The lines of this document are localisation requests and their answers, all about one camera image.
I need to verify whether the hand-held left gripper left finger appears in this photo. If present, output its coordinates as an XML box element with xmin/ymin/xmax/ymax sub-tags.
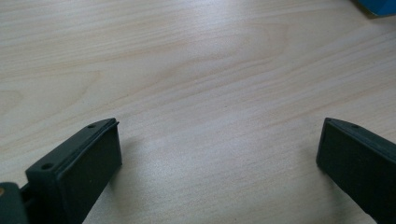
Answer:
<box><xmin>25</xmin><ymin>117</ymin><xmax>123</xmax><ymax>224</ymax></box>

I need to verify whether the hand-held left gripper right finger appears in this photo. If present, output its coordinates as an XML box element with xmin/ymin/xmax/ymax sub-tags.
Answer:
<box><xmin>316</xmin><ymin>117</ymin><xmax>396</xmax><ymax>224</ymax></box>

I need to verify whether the blue book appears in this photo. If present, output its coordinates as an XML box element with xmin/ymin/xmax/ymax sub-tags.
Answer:
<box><xmin>354</xmin><ymin>0</ymin><xmax>396</xmax><ymax>18</ymax></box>

